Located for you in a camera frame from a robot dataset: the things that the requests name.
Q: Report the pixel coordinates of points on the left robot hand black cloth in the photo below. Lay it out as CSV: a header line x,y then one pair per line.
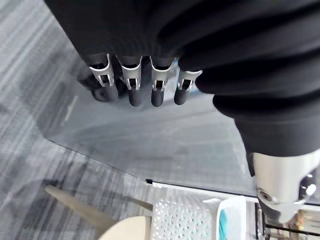
x,y
225,50

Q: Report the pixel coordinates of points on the white perforated laundry basket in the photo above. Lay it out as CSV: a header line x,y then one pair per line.
x,y
180,217

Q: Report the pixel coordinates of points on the teal cloth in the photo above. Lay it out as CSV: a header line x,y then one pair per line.
x,y
223,225

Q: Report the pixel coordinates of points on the black metal rack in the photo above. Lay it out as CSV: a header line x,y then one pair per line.
x,y
275,226

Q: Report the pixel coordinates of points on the beige round wooden stool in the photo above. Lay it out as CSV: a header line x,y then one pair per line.
x,y
125,228

